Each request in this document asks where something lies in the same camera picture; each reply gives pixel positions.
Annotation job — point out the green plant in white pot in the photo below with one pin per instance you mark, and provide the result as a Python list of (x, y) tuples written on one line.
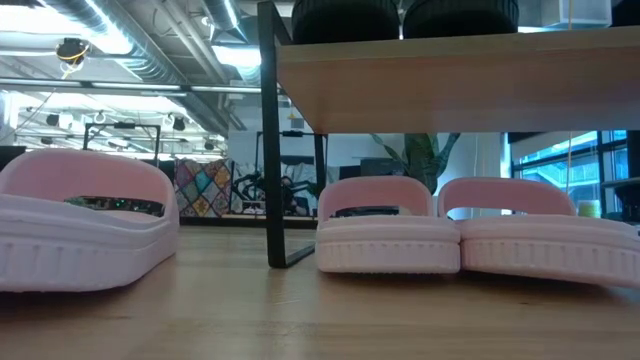
[(422, 160)]

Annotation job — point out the silver ventilation duct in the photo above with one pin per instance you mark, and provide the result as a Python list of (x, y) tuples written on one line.
[(150, 67)]

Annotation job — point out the colourful patchwork quilt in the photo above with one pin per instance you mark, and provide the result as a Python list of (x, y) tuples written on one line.
[(202, 187)]

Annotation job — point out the black background robot arm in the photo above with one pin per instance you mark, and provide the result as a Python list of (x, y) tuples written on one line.
[(250, 187)]

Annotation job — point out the silver horizontal pipe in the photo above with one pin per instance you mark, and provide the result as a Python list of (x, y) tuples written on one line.
[(135, 86)]

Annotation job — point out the black background monitor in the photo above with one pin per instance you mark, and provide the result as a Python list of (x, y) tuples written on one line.
[(380, 167)]

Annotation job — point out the black hanging ceiling device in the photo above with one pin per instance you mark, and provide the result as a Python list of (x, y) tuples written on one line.
[(72, 50)]

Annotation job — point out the black slide sandal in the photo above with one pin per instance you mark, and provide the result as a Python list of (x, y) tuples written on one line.
[(345, 20), (460, 17)]

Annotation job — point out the wooden shelf with black legs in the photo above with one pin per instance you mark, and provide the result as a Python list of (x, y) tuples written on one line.
[(450, 85)]

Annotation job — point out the black rectangular panel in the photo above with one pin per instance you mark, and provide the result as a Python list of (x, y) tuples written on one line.
[(10, 155)]

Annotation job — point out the pink slide sandal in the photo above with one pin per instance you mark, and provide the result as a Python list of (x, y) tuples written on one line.
[(540, 250), (387, 250), (75, 250)]

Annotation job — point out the black metal rack frame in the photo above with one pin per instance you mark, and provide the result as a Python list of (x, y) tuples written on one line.
[(122, 125), (292, 133)]

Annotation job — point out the white hanging box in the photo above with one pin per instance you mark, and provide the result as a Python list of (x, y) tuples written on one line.
[(575, 12)]

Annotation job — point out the yellow green cylinder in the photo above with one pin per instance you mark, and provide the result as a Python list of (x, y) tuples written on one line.
[(589, 209)]

